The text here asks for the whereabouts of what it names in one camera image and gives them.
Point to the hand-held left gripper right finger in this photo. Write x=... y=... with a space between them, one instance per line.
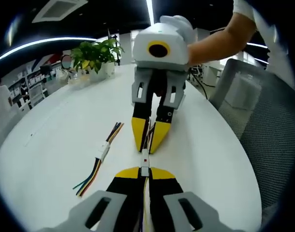
x=166 y=188

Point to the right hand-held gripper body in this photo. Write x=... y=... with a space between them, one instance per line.
x=159 y=36

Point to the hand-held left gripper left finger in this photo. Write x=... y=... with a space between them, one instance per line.
x=123 y=193

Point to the person's right hand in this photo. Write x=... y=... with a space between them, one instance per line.
x=183 y=26

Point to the wide ceiling light strip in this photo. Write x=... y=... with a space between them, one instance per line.
x=150 y=12

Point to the potted green plant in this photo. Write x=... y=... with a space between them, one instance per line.
x=96 y=55

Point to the clear plastic container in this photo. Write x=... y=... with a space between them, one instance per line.
x=75 y=77

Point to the grey mesh office chair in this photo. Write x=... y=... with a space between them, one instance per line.
x=263 y=125

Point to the ceiling air conditioner vent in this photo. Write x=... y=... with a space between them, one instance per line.
x=58 y=9

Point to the white office chair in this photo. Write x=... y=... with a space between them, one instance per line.
x=37 y=93

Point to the small dark monitor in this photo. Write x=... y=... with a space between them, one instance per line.
x=45 y=69

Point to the long ceiling light strip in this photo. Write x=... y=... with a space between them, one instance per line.
x=29 y=47

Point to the shelf with white boxes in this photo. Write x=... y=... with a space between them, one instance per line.
x=17 y=77

